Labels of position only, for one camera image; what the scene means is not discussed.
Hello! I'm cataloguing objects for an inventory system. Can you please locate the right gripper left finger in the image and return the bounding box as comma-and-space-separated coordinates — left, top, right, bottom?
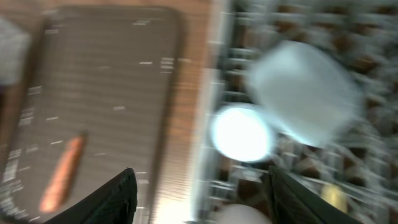
44, 168, 137, 224

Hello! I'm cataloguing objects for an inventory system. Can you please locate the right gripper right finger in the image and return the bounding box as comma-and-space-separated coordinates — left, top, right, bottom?
265, 166, 360, 224

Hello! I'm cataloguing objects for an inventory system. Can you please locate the yellow plastic spoon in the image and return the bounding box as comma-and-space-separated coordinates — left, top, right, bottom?
321, 184, 348, 213

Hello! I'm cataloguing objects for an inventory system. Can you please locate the pink cup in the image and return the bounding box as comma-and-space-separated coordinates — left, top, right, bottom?
215, 204, 272, 224

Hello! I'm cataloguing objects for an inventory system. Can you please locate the orange carrot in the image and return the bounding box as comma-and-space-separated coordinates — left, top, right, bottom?
39, 132, 87, 213

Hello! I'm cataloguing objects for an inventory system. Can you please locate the light blue cup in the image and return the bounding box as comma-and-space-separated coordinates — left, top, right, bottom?
208, 103, 277, 163

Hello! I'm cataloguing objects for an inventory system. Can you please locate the light blue bowl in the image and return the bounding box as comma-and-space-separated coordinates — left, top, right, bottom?
245, 40, 364, 147

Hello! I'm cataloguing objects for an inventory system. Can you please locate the grey dishwasher rack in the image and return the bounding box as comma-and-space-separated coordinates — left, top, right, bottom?
190, 1, 397, 223

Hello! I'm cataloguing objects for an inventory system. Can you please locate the dark brown serving tray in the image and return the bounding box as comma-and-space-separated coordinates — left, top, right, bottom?
1, 5, 182, 223

